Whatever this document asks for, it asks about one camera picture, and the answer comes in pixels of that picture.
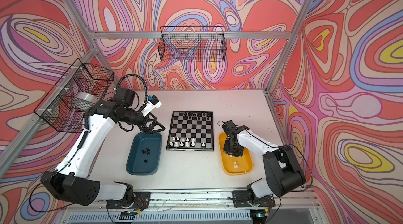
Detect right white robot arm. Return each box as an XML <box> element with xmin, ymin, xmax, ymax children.
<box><xmin>221</xmin><ymin>120</ymin><xmax>306</xmax><ymax>206</ymax></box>

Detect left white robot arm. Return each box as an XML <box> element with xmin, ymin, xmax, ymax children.
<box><xmin>41</xmin><ymin>88</ymin><xmax>165</xmax><ymax>208</ymax></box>

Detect black pieces in teal tray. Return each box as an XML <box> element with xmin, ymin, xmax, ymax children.
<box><xmin>142</xmin><ymin>148</ymin><xmax>151</xmax><ymax>163</ymax></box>

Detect black white chess board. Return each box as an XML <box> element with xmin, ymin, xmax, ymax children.
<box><xmin>166</xmin><ymin>111</ymin><xmax>214</xmax><ymax>151</ymax></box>

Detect yellow plastic tray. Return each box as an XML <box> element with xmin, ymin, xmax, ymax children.
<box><xmin>218</xmin><ymin>133</ymin><xmax>254</xmax><ymax>176</ymax></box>

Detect teal plastic tray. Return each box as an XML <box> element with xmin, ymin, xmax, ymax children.
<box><xmin>126</xmin><ymin>132</ymin><xmax>162</xmax><ymax>176</ymax></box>

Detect silver tape roll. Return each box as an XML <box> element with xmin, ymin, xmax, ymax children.
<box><xmin>75</xmin><ymin>92</ymin><xmax>98</xmax><ymax>103</ymax></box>

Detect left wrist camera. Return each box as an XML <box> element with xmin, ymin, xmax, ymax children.
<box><xmin>142</xmin><ymin>96</ymin><xmax>162</xmax><ymax>115</ymax></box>

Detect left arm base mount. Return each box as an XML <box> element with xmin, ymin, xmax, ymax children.
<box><xmin>106</xmin><ymin>191</ymin><xmax>151</xmax><ymax>210</ymax></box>

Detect black wire basket left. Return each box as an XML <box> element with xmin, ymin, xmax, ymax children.
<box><xmin>34</xmin><ymin>59</ymin><xmax>114</xmax><ymax>133</ymax></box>

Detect black wire basket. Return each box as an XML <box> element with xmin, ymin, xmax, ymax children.
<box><xmin>34</xmin><ymin>59</ymin><xmax>114</xmax><ymax>133</ymax></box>
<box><xmin>158</xmin><ymin>25</ymin><xmax>227</xmax><ymax>63</ymax></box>

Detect black wire basket back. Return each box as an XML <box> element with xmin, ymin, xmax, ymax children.
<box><xmin>158</xmin><ymin>25</ymin><xmax>227</xmax><ymax>63</ymax></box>

